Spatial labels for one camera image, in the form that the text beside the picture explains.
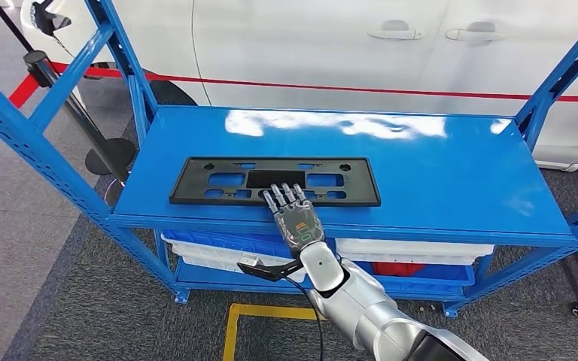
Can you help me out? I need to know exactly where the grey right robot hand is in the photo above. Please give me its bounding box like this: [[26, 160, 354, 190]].
[[262, 183, 326, 259]]

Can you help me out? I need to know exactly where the black plastic plate frame part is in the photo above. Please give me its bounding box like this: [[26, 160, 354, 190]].
[[169, 156, 382, 208]]

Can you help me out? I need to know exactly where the blue metal shelf rack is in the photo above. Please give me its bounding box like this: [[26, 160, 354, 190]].
[[0, 0, 578, 320]]

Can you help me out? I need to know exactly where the red object in crate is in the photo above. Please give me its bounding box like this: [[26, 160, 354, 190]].
[[371, 262, 425, 278]]

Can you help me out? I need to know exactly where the long red barrier belt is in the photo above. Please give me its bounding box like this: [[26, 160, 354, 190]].
[[49, 61, 578, 105]]

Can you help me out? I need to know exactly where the white car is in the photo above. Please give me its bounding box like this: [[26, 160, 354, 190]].
[[20, 0, 578, 173]]

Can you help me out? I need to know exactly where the black thin pole stand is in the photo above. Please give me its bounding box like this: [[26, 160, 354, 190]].
[[0, 0, 137, 176]]

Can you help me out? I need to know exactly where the black right camera bracket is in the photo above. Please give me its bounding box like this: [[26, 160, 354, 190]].
[[236, 259, 305, 284]]

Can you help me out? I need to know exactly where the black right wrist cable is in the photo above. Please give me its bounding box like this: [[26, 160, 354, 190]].
[[284, 276, 326, 361]]

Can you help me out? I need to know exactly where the white car door handle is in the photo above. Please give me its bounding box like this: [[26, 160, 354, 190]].
[[367, 20, 424, 41], [444, 21, 508, 42]]

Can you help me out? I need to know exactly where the chrome stanchion post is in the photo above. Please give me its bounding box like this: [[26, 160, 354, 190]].
[[22, 50, 130, 205]]

